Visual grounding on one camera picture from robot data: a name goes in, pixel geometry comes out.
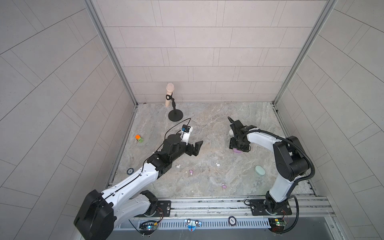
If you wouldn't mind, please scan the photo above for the mint green earbud case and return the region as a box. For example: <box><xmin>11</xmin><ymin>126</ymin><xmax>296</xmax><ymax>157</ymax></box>
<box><xmin>255</xmin><ymin>166</ymin><xmax>266</xmax><ymax>176</ymax></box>

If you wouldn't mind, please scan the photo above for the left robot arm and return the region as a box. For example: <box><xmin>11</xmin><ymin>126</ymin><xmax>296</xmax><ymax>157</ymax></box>
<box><xmin>74</xmin><ymin>134</ymin><xmax>203</xmax><ymax>240</ymax></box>

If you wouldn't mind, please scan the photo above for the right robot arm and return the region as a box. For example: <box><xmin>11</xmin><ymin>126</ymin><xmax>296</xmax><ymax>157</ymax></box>
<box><xmin>228</xmin><ymin>118</ymin><xmax>316</xmax><ymax>215</ymax></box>

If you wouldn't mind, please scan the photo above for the black microphone stand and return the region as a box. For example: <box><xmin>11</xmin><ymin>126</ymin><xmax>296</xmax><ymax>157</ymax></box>
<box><xmin>166</xmin><ymin>94</ymin><xmax>184</xmax><ymax>122</ymax></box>

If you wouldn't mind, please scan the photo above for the orange green small toy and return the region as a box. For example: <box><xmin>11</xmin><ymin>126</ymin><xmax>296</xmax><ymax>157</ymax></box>
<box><xmin>135</xmin><ymin>135</ymin><xmax>144</xmax><ymax>143</ymax></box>

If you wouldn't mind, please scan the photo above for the beige microphone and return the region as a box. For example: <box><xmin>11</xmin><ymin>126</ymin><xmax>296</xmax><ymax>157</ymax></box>
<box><xmin>165</xmin><ymin>83</ymin><xmax>175</xmax><ymax>107</ymax></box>

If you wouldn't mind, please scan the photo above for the blue white clip gadget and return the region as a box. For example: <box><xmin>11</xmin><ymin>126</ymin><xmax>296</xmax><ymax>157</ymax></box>
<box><xmin>185</xmin><ymin>219</ymin><xmax>202</xmax><ymax>232</ymax></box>

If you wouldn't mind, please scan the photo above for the small black round disc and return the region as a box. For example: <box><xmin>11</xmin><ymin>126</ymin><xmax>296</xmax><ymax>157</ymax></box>
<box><xmin>228</xmin><ymin>216</ymin><xmax>237</xmax><ymax>227</ymax></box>

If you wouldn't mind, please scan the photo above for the left green circuit board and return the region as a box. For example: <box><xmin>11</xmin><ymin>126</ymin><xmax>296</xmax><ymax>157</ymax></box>
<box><xmin>139</xmin><ymin>221</ymin><xmax>159</xmax><ymax>235</ymax></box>

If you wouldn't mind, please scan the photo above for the green circuit board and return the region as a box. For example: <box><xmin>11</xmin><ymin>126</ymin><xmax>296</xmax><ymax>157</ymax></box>
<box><xmin>139</xmin><ymin>221</ymin><xmax>159</xmax><ymax>235</ymax></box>
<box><xmin>268</xmin><ymin>218</ymin><xmax>286</xmax><ymax>233</ymax></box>

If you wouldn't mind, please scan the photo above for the right green circuit board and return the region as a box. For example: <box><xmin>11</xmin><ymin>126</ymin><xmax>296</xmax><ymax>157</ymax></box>
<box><xmin>268</xmin><ymin>218</ymin><xmax>286</xmax><ymax>233</ymax></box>

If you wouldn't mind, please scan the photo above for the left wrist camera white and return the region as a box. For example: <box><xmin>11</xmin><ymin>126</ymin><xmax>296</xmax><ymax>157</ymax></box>
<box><xmin>181</xmin><ymin>125</ymin><xmax>193</xmax><ymax>144</ymax></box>

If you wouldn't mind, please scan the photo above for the aluminium front rail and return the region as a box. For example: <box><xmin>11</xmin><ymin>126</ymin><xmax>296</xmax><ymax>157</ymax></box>
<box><xmin>83</xmin><ymin>195</ymin><xmax>334</xmax><ymax>222</ymax></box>

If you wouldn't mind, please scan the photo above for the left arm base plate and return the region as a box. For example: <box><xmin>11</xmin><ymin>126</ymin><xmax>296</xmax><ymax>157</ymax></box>
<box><xmin>143</xmin><ymin>201</ymin><xmax>171</xmax><ymax>218</ymax></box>

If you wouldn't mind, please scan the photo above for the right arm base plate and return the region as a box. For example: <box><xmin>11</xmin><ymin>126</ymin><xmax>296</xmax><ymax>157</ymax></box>
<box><xmin>249</xmin><ymin>199</ymin><xmax>293</xmax><ymax>216</ymax></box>

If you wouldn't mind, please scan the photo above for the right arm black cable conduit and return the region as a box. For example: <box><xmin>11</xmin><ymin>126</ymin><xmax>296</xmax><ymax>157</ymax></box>
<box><xmin>227</xmin><ymin>116</ymin><xmax>316</xmax><ymax>235</ymax></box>

